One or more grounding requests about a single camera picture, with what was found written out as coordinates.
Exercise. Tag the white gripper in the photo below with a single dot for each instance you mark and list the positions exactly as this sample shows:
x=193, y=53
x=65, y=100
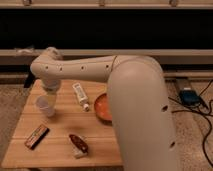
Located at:
x=51, y=88

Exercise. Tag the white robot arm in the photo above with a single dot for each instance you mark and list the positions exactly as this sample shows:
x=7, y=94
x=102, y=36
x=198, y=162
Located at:
x=137, y=98

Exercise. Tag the orange ceramic bowl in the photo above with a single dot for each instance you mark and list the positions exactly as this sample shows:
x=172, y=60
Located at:
x=101, y=108

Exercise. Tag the translucent plastic cup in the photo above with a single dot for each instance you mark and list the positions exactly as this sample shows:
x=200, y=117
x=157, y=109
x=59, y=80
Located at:
x=45, y=104

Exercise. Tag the white tube with cap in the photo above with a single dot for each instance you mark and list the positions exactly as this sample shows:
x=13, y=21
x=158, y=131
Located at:
x=81, y=96

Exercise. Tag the dark rectangular candy bar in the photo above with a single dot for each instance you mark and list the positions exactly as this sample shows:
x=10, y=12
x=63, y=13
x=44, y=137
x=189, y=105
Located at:
x=37, y=135

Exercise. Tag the wooden table board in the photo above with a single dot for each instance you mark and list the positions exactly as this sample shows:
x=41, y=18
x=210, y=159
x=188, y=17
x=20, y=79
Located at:
x=55, y=150

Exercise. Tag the blue power adapter box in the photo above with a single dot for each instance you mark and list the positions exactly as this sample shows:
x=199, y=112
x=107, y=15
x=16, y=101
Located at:
x=188, y=97

